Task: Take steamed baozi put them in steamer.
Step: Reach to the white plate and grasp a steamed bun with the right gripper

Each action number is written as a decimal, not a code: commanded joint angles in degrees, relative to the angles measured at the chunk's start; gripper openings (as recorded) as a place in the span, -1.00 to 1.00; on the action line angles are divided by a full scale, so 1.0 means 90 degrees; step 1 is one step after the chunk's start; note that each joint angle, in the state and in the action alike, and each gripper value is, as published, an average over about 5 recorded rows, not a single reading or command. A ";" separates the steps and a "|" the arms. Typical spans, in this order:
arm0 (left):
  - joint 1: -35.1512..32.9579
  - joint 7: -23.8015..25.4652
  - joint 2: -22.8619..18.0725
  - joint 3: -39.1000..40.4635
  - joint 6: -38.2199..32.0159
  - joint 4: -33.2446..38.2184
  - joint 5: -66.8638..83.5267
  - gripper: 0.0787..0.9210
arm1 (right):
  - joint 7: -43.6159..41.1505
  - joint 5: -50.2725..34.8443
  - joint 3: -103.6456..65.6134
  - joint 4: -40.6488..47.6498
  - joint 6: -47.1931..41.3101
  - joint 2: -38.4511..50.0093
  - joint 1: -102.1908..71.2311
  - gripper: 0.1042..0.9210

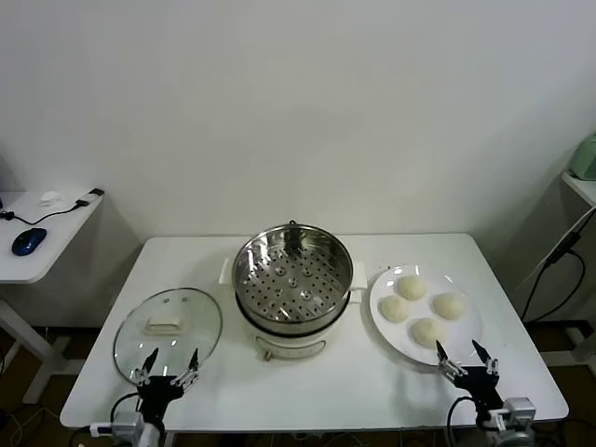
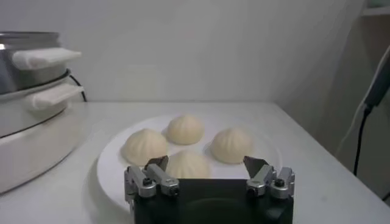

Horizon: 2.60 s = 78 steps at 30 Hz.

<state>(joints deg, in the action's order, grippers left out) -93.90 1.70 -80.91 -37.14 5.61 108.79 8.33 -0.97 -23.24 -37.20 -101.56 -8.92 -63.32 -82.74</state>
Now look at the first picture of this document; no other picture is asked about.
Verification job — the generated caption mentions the white electric cooker pot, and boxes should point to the white electric cooker pot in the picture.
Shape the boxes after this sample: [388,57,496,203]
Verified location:
[218,257,369,363]

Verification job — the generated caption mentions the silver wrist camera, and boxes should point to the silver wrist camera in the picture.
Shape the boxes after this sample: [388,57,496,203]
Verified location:
[493,397,536,432]
[110,413,146,438]

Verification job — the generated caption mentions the white cord with black plug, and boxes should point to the white cord with black plug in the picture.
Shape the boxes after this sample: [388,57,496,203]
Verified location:
[514,212,593,290]

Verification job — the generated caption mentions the white steamed baozi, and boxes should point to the white steamed baozi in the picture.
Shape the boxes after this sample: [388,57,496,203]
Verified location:
[432,291,466,321]
[410,317,446,349]
[380,295,412,323]
[395,275,428,302]

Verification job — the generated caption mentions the black hanging power cable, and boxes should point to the black hanging power cable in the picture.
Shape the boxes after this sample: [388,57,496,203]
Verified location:
[520,249,587,323]

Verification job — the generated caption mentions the glass lid with white handle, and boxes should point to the glass lid with white handle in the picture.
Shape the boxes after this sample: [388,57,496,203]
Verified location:
[113,287,224,386]

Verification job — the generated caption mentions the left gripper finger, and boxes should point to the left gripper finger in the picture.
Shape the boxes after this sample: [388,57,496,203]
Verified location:
[131,346,160,385]
[169,347,202,387]

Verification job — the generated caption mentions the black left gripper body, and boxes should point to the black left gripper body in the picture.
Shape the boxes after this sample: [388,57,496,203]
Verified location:
[137,374,184,427]

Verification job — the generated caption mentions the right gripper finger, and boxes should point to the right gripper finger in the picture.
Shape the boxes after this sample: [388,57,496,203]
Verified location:
[471,339,500,375]
[435,340,467,380]

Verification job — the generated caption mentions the white side desk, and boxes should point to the white side desk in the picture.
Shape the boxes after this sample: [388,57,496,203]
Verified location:
[0,189,106,405]

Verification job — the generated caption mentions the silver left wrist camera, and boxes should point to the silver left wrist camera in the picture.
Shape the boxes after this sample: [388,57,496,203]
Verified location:
[110,413,146,438]

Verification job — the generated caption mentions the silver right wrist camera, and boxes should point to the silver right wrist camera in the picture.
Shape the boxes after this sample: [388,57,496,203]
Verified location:
[493,397,536,432]

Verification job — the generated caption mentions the white round plate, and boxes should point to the white round plate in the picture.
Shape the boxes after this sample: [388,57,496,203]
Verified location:
[369,264,485,368]

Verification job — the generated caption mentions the white work table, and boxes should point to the white work table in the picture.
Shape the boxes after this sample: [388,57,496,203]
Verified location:
[59,232,570,433]

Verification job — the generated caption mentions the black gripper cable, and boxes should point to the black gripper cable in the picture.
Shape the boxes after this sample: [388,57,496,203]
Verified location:
[445,395,477,447]
[109,393,142,424]

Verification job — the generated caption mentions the pale green appliance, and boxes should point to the pale green appliance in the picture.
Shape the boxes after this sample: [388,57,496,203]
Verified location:
[568,132,596,182]

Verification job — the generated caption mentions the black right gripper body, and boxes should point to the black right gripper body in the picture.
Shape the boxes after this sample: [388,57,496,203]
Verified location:
[453,366,506,416]

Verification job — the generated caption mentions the white side shelf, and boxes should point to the white side shelf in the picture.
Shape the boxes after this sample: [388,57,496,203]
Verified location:
[561,170,596,206]

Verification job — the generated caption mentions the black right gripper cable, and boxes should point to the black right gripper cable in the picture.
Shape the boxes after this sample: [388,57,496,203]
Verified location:
[445,395,477,447]

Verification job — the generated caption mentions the grey table foot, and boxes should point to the grey table foot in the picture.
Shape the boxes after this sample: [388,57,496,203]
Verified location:
[539,320,596,369]

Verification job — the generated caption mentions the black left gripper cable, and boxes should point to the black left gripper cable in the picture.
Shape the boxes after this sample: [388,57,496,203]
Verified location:
[109,393,142,424]

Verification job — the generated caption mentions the perforated steel steamer basket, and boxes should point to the perforated steel steamer basket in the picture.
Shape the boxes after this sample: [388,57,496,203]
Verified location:
[232,224,355,336]

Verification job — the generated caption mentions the black cable with adapter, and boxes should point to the black cable with adapter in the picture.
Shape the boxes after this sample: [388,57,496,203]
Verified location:
[0,187,104,224]

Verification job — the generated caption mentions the blue computer mouse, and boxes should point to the blue computer mouse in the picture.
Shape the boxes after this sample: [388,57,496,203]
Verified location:
[11,227,48,257]

